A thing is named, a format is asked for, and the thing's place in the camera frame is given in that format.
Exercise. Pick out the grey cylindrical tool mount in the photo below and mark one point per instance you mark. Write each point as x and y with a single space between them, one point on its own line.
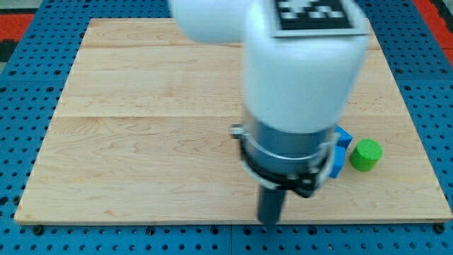
291 161

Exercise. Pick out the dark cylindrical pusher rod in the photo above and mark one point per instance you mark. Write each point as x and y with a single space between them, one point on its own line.
270 204

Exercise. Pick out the green cylinder block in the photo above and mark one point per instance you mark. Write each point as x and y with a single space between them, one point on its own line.
366 154

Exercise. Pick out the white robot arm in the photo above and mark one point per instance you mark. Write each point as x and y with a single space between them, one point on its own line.
300 62

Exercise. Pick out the blue cube block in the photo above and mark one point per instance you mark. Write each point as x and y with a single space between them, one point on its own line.
340 151

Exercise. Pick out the black white fiducial marker tag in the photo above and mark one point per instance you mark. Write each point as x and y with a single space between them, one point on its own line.
313 18

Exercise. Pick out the light wooden board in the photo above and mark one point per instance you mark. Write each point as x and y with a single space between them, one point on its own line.
140 136

